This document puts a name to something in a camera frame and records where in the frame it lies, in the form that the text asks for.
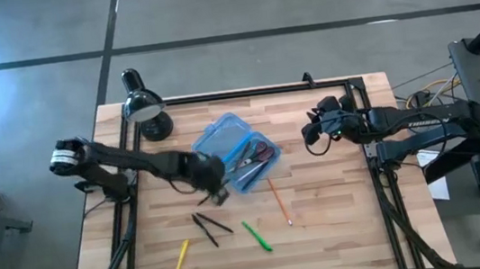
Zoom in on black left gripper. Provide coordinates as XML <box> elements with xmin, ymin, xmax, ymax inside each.
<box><xmin>177</xmin><ymin>147</ymin><xmax>232</xmax><ymax>211</ymax></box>

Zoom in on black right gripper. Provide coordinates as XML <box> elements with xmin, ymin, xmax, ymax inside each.
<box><xmin>297</xmin><ymin>93</ymin><xmax>362</xmax><ymax>146</ymax></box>

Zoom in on black pen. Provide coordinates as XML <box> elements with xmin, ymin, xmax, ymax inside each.
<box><xmin>190</xmin><ymin>210</ymin><xmax>221</xmax><ymax>251</ymax></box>
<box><xmin>239</xmin><ymin>166</ymin><xmax>271</xmax><ymax>193</ymax></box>
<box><xmin>195</xmin><ymin>208</ymin><xmax>235</xmax><ymax>238</ymax></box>

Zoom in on green highlighter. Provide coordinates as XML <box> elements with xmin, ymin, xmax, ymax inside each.
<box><xmin>240</xmin><ymin>217</ymin><xmax>275</xmax><ymax>256</ymax></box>

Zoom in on blue plastic supply box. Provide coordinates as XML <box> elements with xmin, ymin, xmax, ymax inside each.
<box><xmin>220</xmin><ymin>128</ymin><xmax>287</xmax><ymax>198</ymax></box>

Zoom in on orange pencil with eraser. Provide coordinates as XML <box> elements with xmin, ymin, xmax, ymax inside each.
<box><xmin>266</xmin><ymin>175</ymin><xmax>294</xmax><ymax>229</ymax></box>

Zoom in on red and black scissors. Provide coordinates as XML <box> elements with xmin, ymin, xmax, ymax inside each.
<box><xmin>224</xmin><ymin>138</ymin><xmax>278</xmax><ymax>175</ymax></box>

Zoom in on yellow highlighter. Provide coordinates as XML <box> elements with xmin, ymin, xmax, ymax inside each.
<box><xmin>167</xmin><ymin>238</ymin><xmax>194</xmax><ymax>269</ymax></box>

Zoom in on black power box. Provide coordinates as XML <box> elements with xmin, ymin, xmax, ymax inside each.
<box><xmin>407</xmin><ymin>89</ymin><xmax>436</xmax><ymax>111</ymax></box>

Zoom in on black clamp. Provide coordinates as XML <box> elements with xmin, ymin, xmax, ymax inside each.
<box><xmin>300</xmin><ymin>70</ymin><xmax>318</xmax><ymax>89</ymax></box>

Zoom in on black desk lamp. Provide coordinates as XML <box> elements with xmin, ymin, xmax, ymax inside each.
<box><xmin>117</xmin><ymin>63</ymin><xmax>177</xmax><ymax>146</ymax></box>

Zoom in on white paper sheet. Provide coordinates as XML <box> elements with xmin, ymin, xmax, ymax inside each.
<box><xmin>414</xmin><ymin>146</ymin><xmax>451</xmax><ymax>204</ymax></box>

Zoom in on black cart base beam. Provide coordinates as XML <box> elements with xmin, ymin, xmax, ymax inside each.
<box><xmin>419</xmin><ymin>131</ymin><xmax>480</xmax><ymax>186</ymax></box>

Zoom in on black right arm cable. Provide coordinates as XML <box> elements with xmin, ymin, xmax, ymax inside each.
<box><xmin>300</xmin><ymin>105</ymin><xmax>451</xmax><ymax>166</ymax></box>

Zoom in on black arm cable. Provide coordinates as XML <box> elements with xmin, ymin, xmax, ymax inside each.
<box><xmin>167</xmin><ymin>175</ymin><xmax>201</xmax><ymax>199</ymax></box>
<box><xmin>300</xmin><ymin>105</ymin><xmax>451</xmax><ymax>166</ymax></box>

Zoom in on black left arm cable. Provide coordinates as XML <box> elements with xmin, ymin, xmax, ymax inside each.
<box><xmin>167</xmin><ymin>175</ymin><xmax>201</xmax><ymax>199</ymax></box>

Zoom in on black metal table frame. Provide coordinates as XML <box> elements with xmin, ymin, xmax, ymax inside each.
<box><xmin>85</xmin><ymin>70</ymin><xmax>425</xmax><ymax>269</ymax></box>

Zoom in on yellow cable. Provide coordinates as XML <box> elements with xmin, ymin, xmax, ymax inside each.
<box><xmin>402</xmin><ymin>76</ymin><xmax>465</xmax><ymax>110</ymax></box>

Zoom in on black cable bundle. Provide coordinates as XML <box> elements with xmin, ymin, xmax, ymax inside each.
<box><xmin>67</xmin><ymin>200</ymin><xmax>144</xmax><ymax>269</ymax></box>
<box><xmin>376</xmin><ymin>183</ymin><xmax>456</xmax><ymax>269</ymax></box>

